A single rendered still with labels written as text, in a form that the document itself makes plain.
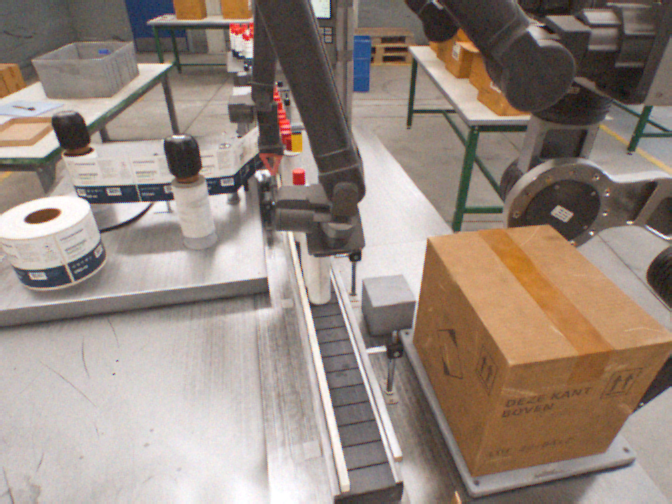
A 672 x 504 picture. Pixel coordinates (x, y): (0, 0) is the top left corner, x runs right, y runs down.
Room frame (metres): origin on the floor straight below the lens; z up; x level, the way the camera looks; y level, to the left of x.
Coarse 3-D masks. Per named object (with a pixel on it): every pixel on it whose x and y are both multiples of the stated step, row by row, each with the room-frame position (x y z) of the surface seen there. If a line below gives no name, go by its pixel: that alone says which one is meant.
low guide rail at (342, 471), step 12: (276, 180) 1.34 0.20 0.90; (300, 276) 0.80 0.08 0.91; (300, 288) 0.76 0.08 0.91; (312, 324) 0.64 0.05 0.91; (312, 336) 0.61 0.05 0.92; (312, 348) 0.58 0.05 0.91; (324, 384) 0.49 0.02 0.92; (324, 396) 0.47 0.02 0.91; (324, 408) 0.45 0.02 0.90; (336, 432) 0.40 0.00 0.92; (336, 444) 0.38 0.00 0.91; (336, 456) 0.36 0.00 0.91; (348, 480) 0.32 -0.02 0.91
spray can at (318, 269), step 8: (312, 256) 0.74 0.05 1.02; (312, 264) 0.74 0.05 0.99; (320, 264) 0.74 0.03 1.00; (328, 264) 0.75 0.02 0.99; (312, 272) 0.74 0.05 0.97; (320, 272) 0.74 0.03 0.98; (328, 272) 0.75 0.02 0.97; (312, 280) 0.74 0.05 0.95; (320, 280) 0.74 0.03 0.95; (328, 280) 0.75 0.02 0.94; (312, 288) 0.74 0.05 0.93; (320, 288) 0.74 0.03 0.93; (328, 288) 0.75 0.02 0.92; (312, 296) 0.74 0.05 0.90; (320, 296) 0.74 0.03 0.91; (328, 296) 0.75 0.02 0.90; (320, 304) 0.74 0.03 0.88
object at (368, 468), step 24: (312, 312) 0.71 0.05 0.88; (336, 312) 0.71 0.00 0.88; (336, 336) 0.64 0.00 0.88; (336, 360) 0.58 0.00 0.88; (336, 384) 0.52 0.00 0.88; (360, 384) 0.52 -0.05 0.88; (336, 408) 0.47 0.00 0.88; (360, 408) 0.47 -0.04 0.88; (360, 432) 0.42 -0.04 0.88; (360, 456) 0.38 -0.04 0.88; (384, 456) 0.38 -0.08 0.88; (360, 480) 0.34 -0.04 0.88; (384, 480) 0.34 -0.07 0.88
